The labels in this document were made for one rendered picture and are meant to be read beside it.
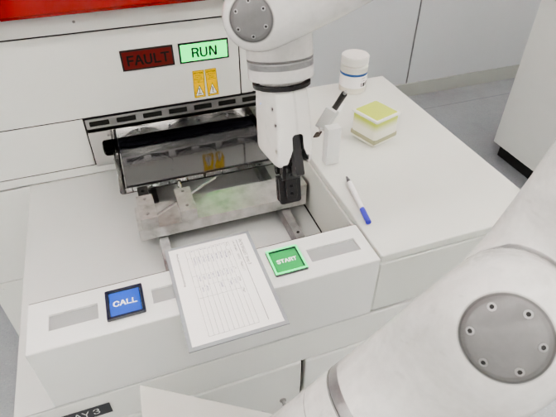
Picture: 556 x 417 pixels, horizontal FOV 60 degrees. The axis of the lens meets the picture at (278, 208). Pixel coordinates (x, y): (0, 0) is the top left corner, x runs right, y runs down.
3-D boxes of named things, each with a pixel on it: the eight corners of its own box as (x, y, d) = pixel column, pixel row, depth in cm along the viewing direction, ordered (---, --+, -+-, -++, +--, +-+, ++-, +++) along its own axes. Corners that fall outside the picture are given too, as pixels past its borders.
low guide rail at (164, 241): (142, 170, 123) (140, 160, 121) (150, 168, 124) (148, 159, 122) (177, 320, 87) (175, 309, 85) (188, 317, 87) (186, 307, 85)
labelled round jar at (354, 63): (333, 85, 128) (337, 50, 122) (357, 81, 130) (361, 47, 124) (345, 97, 123) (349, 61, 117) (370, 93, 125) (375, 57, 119)
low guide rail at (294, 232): (242, 150, 130) (242, 141, 128) (250, 149, 130) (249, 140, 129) (314, 283, 94) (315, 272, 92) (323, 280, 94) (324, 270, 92)
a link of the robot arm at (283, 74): (237, 55, 63) (240, 78, 64) (257, 67, 55) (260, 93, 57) (297, 46, 65) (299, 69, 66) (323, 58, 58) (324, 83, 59)
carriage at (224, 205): (136, 218, 104) (134, 207, 102) (293, 184, 113) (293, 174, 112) (141, 242, 98) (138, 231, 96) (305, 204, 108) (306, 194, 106)
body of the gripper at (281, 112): (242, 69, 64) (250, 147, 70) (265, 86, 56) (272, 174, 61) (294, 62, 66) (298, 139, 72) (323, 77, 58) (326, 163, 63)
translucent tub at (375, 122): (348, 135, 109) (352, 108, 104) (371, 125, 112) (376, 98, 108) (373, 149, 104) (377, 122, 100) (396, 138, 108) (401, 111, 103)
